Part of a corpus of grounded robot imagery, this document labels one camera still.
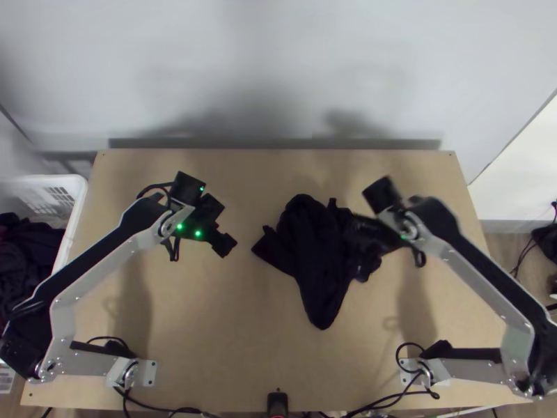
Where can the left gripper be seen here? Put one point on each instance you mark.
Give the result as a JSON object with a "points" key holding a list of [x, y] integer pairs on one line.
{"points": [[223, 244]]}

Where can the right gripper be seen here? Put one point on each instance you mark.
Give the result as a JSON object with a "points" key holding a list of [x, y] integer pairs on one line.
{"points": [[373, 233]]}

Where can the black t-shirt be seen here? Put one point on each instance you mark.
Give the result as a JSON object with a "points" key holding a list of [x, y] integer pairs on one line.
{"points": [[313, 261]]}

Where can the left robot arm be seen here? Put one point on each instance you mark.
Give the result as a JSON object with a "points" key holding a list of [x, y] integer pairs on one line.
{"points": [[100, 261]]}

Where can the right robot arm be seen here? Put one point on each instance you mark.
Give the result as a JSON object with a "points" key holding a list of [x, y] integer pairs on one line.
{"points": [[470, 271]]}

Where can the white laundry basket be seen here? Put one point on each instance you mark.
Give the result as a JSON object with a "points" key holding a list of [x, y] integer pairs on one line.
{"points": [[43, 187]]}

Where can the heap of clothes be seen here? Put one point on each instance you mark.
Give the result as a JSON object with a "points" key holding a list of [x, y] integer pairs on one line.
{"points": [[26, 252]]}

